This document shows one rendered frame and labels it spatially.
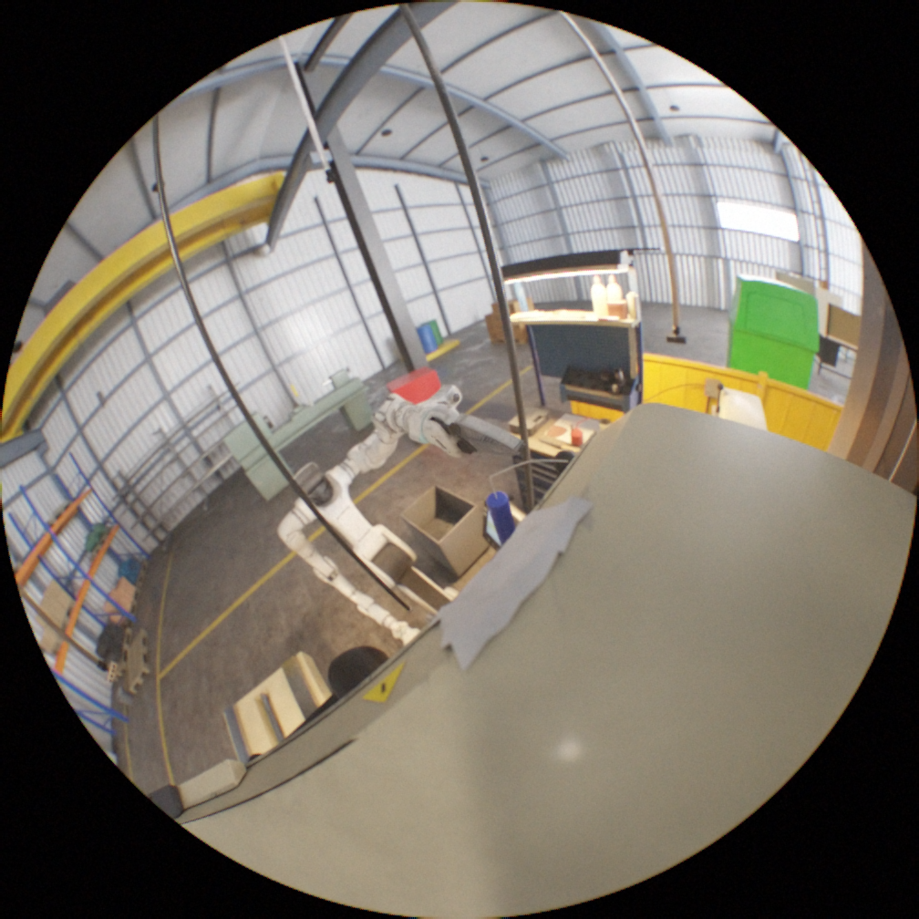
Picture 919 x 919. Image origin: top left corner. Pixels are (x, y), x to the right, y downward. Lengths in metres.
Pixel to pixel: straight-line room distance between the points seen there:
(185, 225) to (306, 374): 5.88
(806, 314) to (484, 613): 3.85
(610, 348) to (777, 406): 1.51
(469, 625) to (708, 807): 0.18
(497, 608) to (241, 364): 9.20
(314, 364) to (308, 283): 2.68
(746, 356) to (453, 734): 3.84
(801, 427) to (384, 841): 2.81
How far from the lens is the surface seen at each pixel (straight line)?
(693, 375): 2.49
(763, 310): 3.68
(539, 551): 0.19
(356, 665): 0.29
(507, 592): 0.17
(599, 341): 1.86
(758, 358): 3.87
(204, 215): 7.25
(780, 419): 2.69
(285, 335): 9.37
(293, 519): 1.20
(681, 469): 0.25
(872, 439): 0.93
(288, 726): 1.97
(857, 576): 0.28
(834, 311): 7.89
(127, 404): 10.12
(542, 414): 2.08
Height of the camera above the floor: 2.06
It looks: 35 degrees down
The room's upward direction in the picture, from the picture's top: 21 degrees counter-clockwise
